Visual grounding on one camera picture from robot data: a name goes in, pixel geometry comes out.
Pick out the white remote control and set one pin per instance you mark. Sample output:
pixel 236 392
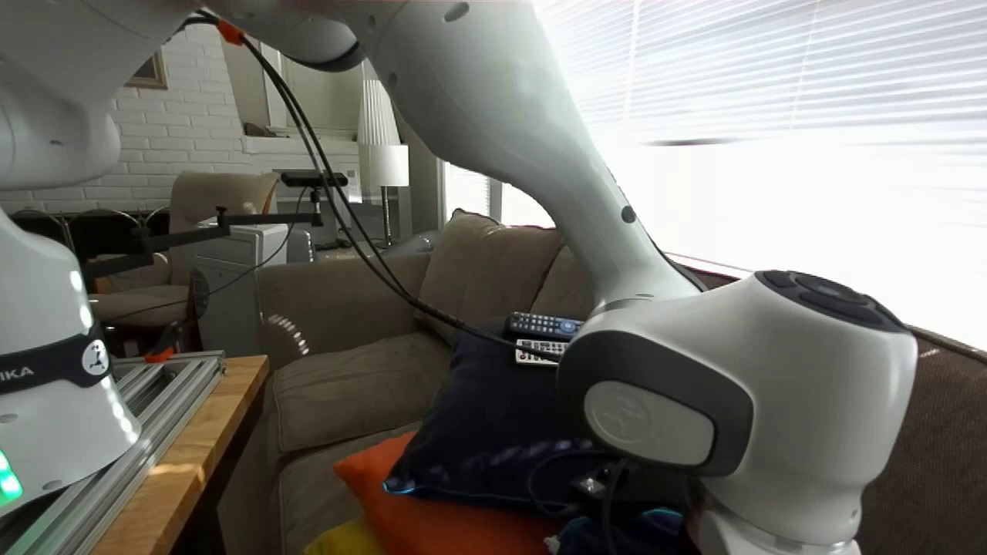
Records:
pixel 541 352

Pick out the yellow square pillow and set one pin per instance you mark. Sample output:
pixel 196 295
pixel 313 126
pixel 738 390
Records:
pixel 343 541

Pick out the beige armchair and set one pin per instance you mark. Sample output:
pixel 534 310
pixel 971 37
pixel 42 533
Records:
pixel 219 196

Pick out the grey box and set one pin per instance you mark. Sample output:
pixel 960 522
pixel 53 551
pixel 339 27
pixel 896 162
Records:
pixel 243 247

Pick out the navy square pillow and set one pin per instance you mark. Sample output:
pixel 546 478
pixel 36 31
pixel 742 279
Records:
pixel 496 422

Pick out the orange square pillow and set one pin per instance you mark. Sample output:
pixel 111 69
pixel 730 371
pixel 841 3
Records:
pixel 432 519

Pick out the white window blinds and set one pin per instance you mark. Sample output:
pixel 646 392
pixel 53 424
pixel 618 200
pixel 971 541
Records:
pixel 802 112

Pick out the wooden table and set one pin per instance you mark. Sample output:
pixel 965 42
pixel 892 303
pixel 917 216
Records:
pixel 196 452

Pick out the grey fabric sofa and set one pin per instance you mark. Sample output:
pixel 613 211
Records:
pixel 350 382

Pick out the black camera on stand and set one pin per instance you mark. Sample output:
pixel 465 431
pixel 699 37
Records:
pixel 313 176

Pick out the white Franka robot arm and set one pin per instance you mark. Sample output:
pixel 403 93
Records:
pixel 780 382

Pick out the white floor lamp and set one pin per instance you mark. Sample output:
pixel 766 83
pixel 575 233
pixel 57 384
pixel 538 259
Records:
pixel 385 165

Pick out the framed wall picture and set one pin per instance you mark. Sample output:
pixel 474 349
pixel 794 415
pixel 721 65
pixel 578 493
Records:
pixel 149 72

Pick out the black remote control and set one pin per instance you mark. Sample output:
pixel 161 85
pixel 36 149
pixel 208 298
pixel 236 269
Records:
pixel 545 326

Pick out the white machine on left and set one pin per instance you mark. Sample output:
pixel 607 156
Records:
pixel 154 401

